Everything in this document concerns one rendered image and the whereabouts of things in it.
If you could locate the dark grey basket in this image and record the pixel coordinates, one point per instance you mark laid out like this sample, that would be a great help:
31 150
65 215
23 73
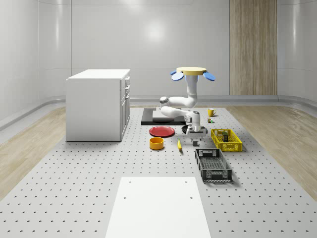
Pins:
214 173

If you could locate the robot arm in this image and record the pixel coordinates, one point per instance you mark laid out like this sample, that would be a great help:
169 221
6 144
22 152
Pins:
190 99

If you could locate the banana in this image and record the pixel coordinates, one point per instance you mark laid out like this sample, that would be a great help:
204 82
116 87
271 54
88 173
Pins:
179 145

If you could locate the yellow basket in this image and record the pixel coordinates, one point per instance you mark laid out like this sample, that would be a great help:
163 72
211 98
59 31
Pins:
231 146

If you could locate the yellow mug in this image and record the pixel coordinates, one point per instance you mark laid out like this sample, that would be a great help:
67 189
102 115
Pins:
211 112

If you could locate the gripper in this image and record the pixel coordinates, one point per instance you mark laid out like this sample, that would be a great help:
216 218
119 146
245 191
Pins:
196 133

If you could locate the white board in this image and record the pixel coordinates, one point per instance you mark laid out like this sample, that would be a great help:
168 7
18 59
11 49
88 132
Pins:
158 210

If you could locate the dark flat-sided can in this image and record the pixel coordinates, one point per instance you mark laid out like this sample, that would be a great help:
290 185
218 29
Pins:
225 136

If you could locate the black plate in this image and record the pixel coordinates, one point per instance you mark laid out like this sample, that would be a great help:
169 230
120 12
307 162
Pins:
184 128

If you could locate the yellow bowl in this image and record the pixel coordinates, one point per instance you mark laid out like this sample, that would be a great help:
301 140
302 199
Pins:
156 145

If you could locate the red plate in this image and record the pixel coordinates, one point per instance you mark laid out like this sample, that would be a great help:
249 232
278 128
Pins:
162 131

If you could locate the puzzle cube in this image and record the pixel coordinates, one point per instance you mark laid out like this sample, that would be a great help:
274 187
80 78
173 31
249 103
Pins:
210 120

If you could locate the white cabinet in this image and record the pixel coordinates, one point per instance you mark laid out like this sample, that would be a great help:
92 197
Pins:
94 109

